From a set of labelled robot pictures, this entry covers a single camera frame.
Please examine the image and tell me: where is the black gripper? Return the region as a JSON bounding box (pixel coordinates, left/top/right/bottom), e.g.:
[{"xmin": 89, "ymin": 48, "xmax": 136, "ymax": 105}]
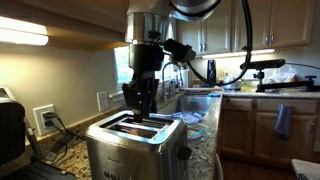
[{"xmin": 121, "ymin": 43, "xmax": 166, "ymax": 123}]

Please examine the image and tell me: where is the brown bread slice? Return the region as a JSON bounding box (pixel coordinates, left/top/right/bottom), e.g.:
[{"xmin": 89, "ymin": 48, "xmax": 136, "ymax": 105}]
[{"xmin": 124, "ymin": 127, "xmax": 153, "ymax": 138}]

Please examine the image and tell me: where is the stainless steel toaster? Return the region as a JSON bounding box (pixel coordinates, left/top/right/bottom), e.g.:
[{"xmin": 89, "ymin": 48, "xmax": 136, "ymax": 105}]
[{"xmin": 84, "ymin": 110, "xmax": 193, "ymax": 180}]

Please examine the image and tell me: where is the chrome kitchen faucet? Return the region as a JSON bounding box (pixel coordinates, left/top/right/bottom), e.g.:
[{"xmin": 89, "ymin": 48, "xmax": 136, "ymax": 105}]
[{"xmin": 161, "ymin": 61, "xmax": 184, "ymax": 103}]

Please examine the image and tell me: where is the kitchen window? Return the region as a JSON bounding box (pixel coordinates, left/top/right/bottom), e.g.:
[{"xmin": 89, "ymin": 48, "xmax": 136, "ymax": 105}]
[{"xmin": 113, "ymin": 23, "xmax": 178, "ymax": 90}]

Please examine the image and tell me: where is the white paper towel roll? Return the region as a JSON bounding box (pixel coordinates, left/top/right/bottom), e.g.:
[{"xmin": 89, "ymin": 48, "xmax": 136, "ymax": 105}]
[{"xmin": 179, "ymin": 67, "xmax": 191, "ymax": 89}]

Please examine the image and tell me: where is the blue rimmed plastic lid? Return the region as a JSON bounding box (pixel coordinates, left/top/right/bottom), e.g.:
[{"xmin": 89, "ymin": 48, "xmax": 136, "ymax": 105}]
[{"xmin": 171, "ymin": 111, "xmax": 203, "ymax": 125}]

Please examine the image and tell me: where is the stainless steel sink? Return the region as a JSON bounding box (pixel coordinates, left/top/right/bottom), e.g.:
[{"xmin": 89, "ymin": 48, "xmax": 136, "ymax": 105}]
[{"xmin": 165, "ymin": 93, "xmax": 218, "ymax": 116}]

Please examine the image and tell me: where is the clear glass food container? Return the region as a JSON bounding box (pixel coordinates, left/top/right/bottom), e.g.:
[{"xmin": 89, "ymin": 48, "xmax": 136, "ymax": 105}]
[{"xmin": 185, "ymin": 122, "xmax": 210, "ymax": 142}]

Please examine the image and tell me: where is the dark water bottle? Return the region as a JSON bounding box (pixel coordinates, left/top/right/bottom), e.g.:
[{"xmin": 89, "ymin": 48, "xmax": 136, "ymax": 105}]
[{"xmin": 206, "ymin": 59, "xmax": 217, "ymax": 85}]

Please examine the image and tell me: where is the metal cooking pot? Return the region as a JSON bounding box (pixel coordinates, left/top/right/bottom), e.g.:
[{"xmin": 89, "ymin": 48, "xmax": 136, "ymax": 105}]
[{"xmin": 222, "ymin": 73, "xmax": 243, "ymax": 92}]

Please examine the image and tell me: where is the wooden base cabinet drawer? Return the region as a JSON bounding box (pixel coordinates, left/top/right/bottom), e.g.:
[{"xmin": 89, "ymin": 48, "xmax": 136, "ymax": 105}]
[
  {"xmin": 221, "ymin": 97, "xmax": 255, "ymax": 113},
  {"xmin": 256, "ymin": 98, "xmax": 320, "ymax": 116}
]

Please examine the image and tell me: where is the long under-cabinet light strip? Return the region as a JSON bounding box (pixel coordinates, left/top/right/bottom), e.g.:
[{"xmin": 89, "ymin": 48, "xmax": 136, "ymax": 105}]
[{"xmin": 201, "ymin": 48, "xmax": 276, "ymax": 60}]

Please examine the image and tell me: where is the wooden base cabinet door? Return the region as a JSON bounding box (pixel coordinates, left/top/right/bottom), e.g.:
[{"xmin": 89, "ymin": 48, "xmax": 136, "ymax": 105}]
[
  {"xmin": 253, "ymin": 112, "xmax": 320, "ymax": 165},
  {"xmin": 219, "ymin": 109, "xmax": 255, "ymax": 158}
]

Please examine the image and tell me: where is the green bowl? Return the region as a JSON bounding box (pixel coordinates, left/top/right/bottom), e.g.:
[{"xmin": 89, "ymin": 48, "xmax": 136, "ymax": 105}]
[{"xmin": 242, "ymin": 78, "xmax": 262, "ymax": 89}]

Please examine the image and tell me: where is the black countertop grill appliance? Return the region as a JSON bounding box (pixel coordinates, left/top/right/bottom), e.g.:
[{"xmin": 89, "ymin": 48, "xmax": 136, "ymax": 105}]
[{"xmin": 0, "ymin": 85, "xmax": 77, "ymax": 180}]

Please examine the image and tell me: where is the clear plastic bag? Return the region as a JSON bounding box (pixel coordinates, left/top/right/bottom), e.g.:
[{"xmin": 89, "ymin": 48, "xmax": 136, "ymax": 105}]
[{"xmin": 264, "ymin": 64, "xmax": 298, "ymax": 85}]

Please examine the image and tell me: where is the grey hanging towel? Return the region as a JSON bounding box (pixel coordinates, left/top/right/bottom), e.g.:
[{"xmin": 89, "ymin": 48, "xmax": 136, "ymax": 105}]
[{"xmin": 273, "ymin": 104, "xmax": 294, "ymax": 140}]

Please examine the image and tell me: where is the white table corner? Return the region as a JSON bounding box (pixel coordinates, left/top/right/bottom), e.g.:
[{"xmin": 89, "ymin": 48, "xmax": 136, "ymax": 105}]
[{"xmin": 291, "ymin": 158, "xmax": 320, "ymax": 180}]

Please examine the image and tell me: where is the white wall switch plate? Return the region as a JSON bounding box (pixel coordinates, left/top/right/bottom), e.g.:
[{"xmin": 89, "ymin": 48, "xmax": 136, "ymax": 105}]
[{"xmin": 96, "ymin": 90, "xmax": 111, "ymax": 113}]

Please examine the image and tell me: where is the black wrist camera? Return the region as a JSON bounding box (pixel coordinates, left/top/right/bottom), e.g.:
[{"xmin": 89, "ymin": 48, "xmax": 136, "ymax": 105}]
[{"xmin": 163, "ymin": 38, "xmax": 197, "ymax": 64}]

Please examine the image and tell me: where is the beige wall cabinet door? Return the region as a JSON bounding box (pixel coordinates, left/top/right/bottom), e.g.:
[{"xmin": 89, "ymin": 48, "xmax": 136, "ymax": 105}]
[
  {"xmin": 234, "ymin": 0, "xmax": 271, "ymax": 52},
  {"xmin": 269, "ymin": 0, "xmax": 316, "ymax": 50},
  {"xmin": 201, "ymin": 0, "xmax": 233, "ymax": 55},
  {"xmin": 176, "ymin": 19, "xmax": 205, "ymax": 56}
]

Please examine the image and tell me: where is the black toaster power cord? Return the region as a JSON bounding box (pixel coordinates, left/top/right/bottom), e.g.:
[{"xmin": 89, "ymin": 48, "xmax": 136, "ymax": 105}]
[{"xmin": 41, "ymin": 111, "xmax": 88, "ymax": 164}]

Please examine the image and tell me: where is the white wall outlet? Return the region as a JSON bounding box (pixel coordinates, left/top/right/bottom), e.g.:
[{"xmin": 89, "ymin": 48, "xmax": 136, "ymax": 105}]
[{"xmin": 32, "ymin": 103, "xmax": 58, "ymax": 137}]

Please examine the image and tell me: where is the wooden wall cabinet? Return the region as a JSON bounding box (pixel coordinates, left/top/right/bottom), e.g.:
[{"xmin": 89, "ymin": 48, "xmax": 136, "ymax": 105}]
[{"xmin": 0, "ymin": 0, "xmax": 129, "ymax": 52}]

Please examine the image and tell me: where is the black bar camera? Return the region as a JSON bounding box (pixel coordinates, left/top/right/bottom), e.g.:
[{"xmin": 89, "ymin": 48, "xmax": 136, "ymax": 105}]
[{"xmin": 239, "ymin": 58, "xmax": 287, "ymax": 71}]

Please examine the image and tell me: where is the black camera clamp arm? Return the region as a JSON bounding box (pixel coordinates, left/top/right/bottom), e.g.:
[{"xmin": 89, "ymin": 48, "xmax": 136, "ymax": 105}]
[{"xmin": 252, "ymin": 69, "xmax": 320, "ymax": 94}]

